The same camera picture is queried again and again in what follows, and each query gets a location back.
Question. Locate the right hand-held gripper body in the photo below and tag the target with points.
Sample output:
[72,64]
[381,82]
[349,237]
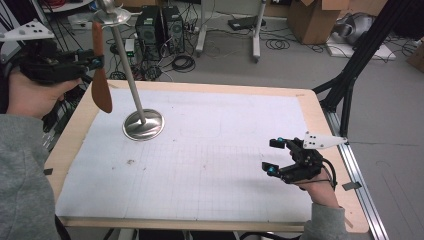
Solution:
[321,141]

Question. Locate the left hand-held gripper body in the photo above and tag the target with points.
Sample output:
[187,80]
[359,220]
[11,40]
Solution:
[43,66]

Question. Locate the wooden spatula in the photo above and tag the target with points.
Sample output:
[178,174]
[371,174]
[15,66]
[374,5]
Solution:
[101,93]

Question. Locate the metal utensil stand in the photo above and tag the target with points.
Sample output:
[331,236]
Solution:
[150,128]

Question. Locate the person's left hand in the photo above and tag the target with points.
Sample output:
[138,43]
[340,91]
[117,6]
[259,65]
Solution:
[33,96]

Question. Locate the person's right hand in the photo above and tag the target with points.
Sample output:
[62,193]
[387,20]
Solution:
[321,193]

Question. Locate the small grey electronics box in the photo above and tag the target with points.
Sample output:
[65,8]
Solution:
[129,46]

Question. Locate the grey tape tab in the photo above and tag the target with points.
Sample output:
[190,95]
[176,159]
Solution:
[48,171]
[351,186]

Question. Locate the black computer tower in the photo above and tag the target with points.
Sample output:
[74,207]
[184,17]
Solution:
[174,28]
[148,30]

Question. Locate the white grid mat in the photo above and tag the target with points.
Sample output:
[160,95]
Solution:
[200,150]

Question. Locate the white flat board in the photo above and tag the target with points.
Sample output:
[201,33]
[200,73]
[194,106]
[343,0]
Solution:
[383,53]

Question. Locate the grey rounded appliance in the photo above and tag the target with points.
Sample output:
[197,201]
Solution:
[356,28]

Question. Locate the large cardboard box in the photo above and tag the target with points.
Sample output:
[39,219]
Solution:
[313,23]

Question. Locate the flat black device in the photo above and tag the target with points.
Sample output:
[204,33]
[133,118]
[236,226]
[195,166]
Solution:
[245,22]

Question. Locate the small cardboard box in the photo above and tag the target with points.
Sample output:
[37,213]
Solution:
[417,58]

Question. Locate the aluminium rail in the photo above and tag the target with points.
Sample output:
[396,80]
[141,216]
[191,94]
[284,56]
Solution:
[47,140]
[370,210]

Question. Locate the white stand frame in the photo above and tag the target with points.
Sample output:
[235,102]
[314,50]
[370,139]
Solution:
[201,33]

